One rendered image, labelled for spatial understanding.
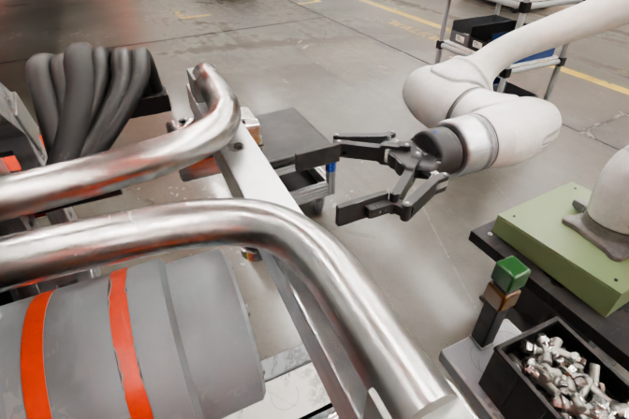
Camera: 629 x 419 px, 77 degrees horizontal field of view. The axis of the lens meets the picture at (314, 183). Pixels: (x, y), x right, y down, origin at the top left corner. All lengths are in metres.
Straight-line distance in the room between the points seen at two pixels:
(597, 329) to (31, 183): 1.16
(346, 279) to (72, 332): 0.19
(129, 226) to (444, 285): 1.40
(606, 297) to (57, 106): 1.16
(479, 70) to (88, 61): 0.62
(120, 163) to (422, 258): 1.43
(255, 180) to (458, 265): 1.40
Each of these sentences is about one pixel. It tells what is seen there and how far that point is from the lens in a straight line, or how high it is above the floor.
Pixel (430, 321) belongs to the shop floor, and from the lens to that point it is 1.44.
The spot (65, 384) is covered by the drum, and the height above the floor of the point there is 0.91.
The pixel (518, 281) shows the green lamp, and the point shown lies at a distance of 0.72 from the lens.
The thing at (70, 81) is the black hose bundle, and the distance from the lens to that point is 0.34.
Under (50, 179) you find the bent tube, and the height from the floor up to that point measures 1.01.
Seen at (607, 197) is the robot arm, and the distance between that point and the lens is 1.24.
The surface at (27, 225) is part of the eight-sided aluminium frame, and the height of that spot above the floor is 0.83.
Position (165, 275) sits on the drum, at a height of 0.91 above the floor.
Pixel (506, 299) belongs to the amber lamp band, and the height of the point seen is 0.61.
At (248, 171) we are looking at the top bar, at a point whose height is 0.98.
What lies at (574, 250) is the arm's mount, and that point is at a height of 0.38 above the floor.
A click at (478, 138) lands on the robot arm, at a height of 0.86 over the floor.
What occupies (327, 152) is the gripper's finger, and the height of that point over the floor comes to 0.83.
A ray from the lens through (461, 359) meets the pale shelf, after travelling 0.84.
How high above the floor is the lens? 1.14
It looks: 36 degrees down
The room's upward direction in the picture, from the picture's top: straight up
